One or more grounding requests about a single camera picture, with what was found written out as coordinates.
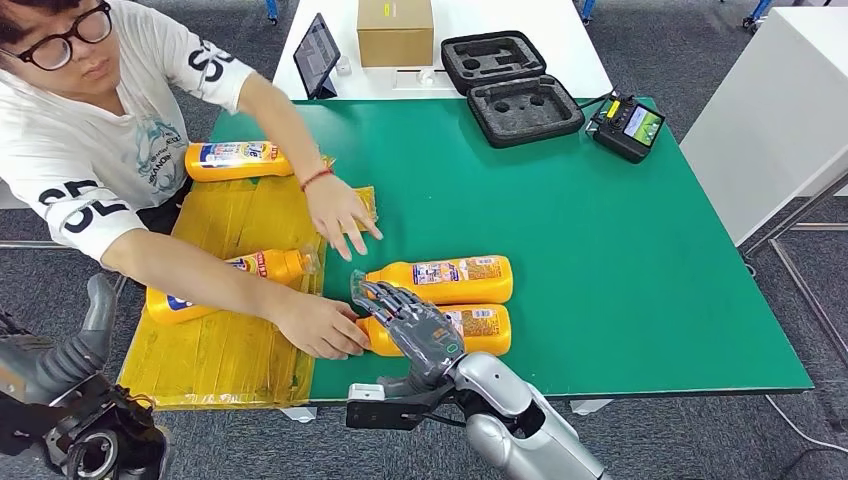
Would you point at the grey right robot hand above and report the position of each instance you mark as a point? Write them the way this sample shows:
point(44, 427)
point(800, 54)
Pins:
point(424, 338)

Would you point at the person's right hand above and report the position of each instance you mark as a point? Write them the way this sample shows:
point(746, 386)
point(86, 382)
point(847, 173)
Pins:
point(318, 328)

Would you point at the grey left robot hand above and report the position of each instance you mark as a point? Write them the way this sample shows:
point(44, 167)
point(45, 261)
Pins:
point(79, 358)

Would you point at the person's left hand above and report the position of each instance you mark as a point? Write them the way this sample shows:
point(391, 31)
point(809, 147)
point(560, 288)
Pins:
point(338, 212)

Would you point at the orange detergent bottle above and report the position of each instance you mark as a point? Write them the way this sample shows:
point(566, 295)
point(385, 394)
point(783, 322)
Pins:
point(484, 328)
point(397, 281)
point(232, 162)
point(278, 265)

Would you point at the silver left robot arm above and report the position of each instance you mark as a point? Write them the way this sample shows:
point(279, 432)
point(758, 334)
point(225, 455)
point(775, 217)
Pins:
point(106, 437)

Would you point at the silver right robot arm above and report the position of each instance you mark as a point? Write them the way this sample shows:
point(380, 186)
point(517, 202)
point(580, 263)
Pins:
point(523, 424)

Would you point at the person's left forearm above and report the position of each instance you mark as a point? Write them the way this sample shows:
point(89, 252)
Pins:
point(278, 126)

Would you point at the person's right forearm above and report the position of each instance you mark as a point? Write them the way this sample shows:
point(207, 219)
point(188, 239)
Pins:
point(199, 278)

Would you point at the flat yellow plastic bag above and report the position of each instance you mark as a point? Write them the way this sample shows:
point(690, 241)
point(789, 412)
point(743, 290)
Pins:
point(368, 202)

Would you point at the white table foot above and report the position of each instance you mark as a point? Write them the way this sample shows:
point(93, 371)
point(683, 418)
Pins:
point(298, 414)
point(590, 407)

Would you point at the stack of yellow plastic sheets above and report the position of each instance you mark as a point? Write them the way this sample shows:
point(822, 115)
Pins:
point(225, 358)

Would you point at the small white charger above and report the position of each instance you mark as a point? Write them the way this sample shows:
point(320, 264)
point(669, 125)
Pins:
point(343, 65)

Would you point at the black tablet on stand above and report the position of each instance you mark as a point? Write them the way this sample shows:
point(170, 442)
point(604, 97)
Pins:
point(316, 58)

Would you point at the flat white package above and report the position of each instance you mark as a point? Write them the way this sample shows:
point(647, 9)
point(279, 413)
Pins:
point(420, 79)

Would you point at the brown cardboard box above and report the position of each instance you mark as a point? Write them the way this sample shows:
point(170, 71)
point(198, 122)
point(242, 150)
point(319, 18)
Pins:
point(395, 36)

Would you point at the black foam-lined case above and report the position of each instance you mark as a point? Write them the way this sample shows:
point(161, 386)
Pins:
point(523, 111)

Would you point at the person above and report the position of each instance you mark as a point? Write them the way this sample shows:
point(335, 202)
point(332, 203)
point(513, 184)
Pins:
point(79, 132)

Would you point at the black remote controller with screen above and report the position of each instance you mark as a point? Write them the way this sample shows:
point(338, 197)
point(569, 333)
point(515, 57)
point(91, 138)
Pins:
point(626, 130)

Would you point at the black glasses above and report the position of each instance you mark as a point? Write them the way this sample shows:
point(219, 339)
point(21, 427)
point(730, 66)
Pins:
point(56, 46)

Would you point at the white cabinet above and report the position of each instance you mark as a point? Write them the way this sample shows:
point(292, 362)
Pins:
point(775, 112)

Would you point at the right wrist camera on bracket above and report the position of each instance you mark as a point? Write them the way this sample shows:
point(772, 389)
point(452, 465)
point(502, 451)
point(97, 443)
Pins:
point(391, 411)

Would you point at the metal chair frame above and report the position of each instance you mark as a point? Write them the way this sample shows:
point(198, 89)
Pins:
point(40, 244)

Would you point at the blue frame leg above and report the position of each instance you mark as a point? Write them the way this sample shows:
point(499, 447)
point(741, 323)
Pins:
point(756, 12)
point(587, 8)
point(272, 9)

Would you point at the metal table frame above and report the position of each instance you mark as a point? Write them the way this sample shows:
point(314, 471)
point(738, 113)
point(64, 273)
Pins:
point(795, 218)

